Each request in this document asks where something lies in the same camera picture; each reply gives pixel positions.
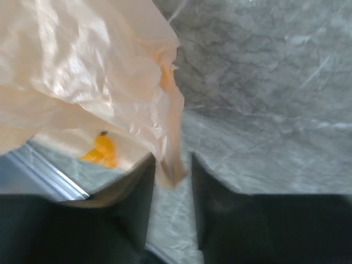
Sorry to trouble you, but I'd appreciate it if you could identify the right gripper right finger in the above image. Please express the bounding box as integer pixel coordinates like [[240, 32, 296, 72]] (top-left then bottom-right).
[[191, 154, 351, 263]]

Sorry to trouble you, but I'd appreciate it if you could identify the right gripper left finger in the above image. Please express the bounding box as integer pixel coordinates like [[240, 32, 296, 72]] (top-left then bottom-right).
[[1, 155, 156, 263]]

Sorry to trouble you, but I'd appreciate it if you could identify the translucent orange plastic bag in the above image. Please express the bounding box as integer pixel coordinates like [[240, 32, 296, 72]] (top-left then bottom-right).
[[1, 1, 185, 187]]

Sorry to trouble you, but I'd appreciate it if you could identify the aluminium table edge rail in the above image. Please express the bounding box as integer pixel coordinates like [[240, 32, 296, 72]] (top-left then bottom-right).
[[0, 142, 91, 201]]

